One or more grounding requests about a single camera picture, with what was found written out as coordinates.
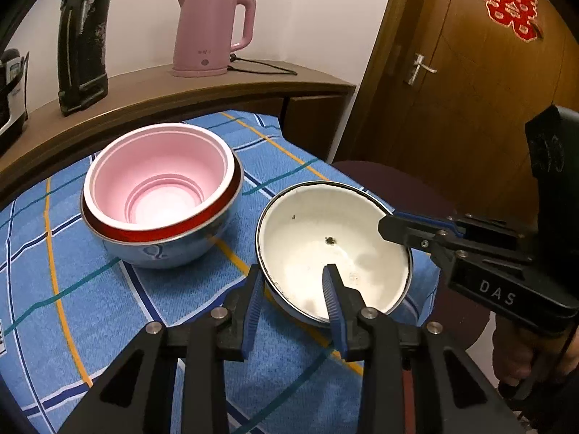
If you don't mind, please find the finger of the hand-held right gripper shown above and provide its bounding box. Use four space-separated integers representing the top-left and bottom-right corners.
377 214 468 264
392 210 519 237

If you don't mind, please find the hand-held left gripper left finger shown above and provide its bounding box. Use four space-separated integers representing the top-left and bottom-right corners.
58 263 265 434

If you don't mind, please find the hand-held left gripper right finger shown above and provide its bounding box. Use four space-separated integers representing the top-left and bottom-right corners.
322 263 521 434

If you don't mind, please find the white enamel bowl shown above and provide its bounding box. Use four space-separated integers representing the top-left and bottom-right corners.
255 182 414 328

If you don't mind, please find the person's right hand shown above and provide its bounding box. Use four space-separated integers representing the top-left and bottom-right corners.
493 313 551 386

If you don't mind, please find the dark round stool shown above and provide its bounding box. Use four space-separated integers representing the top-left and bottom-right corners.
330 160 494 340

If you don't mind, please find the blue bowl with red rim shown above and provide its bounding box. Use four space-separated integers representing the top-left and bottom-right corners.
80 147 245 268

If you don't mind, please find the blue checked tablecloth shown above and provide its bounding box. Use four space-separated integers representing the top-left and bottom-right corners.
0 109 441 434

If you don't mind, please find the brown wooden door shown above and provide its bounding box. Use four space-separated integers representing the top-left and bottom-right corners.
335 0 579 218

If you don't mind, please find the pink collapsible bowl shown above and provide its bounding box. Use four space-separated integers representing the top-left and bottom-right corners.
84 123 236 231

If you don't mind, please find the red paper door decoration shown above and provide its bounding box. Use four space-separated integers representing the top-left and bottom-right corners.
476 0 544 43

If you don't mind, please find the brown wooden cabinet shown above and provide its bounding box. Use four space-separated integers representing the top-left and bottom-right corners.
0 58 358 200

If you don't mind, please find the pink electric kettle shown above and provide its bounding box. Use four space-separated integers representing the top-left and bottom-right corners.
170 0 257 78

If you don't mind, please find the white and black rice cooker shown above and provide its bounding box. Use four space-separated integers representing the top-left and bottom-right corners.
0 48 30 154

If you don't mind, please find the silver door handle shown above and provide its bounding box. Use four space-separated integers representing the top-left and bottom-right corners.
404 53 439 86

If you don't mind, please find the black kettle cable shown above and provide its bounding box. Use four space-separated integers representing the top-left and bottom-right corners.
227 53 298 76

